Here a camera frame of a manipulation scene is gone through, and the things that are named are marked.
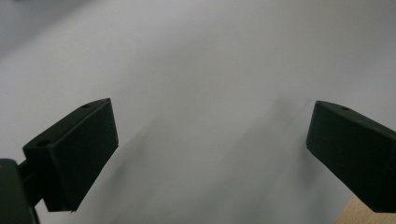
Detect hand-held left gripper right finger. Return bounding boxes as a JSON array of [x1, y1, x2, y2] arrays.
[[305, 100, 396, 214]]

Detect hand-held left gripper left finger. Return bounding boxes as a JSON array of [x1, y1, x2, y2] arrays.
[[18, 97, 120, 213]]

